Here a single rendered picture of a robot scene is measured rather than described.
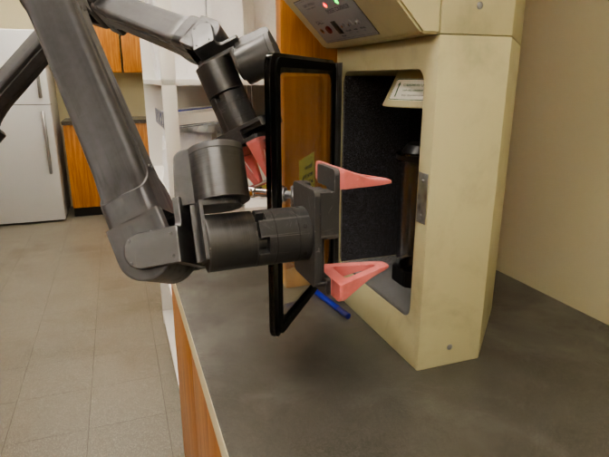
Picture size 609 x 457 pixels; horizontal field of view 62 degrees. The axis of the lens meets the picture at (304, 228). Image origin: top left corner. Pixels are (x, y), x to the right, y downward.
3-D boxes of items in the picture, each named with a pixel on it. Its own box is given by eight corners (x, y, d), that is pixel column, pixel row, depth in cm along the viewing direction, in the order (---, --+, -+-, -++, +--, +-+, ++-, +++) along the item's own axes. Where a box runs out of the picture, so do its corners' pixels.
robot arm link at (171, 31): (105, 32, 108) (66, -10, 99) (122, 13, 109) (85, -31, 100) (230, 88, 84) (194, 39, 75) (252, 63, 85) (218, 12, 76)
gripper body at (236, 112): (229, 150, 83) (210, 108, 83) (282, 124, 79) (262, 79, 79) (210, 154, 78) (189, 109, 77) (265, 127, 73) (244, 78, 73)
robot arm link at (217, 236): (195, 277, 52) (201, 269, 47) (186, 212, 53) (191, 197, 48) (260, 268, 54) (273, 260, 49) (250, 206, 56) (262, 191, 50)
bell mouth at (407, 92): (451, 102, 92) (454, 71, 91) (523, 107, 76) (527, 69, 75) (363, 104, 86) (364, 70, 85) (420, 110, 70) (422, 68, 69)
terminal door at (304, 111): (332, 270, 102) (335, 60, 91) (275, 341, 74) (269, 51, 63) (328, 270, 102) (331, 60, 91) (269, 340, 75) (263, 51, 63)
